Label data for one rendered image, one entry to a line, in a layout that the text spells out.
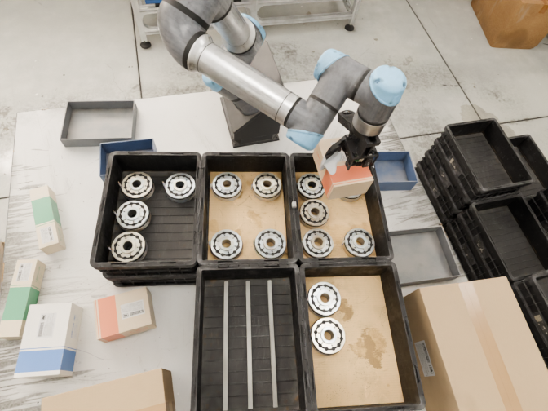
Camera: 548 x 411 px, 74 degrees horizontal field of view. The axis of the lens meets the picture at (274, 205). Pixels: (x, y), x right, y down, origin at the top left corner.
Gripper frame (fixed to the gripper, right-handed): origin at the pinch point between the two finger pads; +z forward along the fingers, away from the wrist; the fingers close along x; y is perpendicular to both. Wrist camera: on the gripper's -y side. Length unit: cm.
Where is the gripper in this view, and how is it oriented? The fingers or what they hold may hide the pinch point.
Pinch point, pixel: (342, 164)
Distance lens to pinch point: 108.1
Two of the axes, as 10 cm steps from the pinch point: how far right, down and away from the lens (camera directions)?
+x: 9.7, -1.7, 1.9
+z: -0.9, 4.5, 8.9
